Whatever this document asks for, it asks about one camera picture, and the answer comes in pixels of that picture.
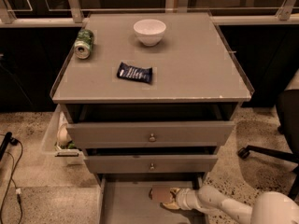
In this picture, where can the grey drawer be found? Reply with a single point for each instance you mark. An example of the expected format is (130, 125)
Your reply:
(150, 134)
(150, 164)
(126, 199)

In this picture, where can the grey drawer cabinet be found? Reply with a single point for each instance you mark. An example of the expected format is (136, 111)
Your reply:
(194, 78)

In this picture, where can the grey middle drawer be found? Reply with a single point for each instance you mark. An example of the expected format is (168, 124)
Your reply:
(150, 164)

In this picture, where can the grey bottom drawer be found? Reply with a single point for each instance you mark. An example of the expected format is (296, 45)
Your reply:
(126, 199)

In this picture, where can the clear plastic storage bin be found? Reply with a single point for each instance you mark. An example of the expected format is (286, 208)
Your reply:
(58, 143)

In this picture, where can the black office chair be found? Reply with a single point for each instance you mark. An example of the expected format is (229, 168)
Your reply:
(287, 106)

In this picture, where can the grey top drawer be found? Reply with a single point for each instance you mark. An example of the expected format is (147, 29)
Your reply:
(150, 134)

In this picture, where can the metal window railing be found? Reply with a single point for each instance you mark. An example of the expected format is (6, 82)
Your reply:
(44, 13)

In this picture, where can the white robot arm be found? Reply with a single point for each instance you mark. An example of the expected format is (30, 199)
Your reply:
(270, 208)

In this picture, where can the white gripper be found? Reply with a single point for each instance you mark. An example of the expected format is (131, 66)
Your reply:
(182, 199)

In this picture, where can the blue snack packet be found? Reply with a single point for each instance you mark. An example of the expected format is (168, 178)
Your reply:
(133, 73)

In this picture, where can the white ceramic bowl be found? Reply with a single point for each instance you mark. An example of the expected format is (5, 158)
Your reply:
(149, 31)

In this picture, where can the green soda can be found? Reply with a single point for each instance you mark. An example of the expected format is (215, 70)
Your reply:
(84, 43)

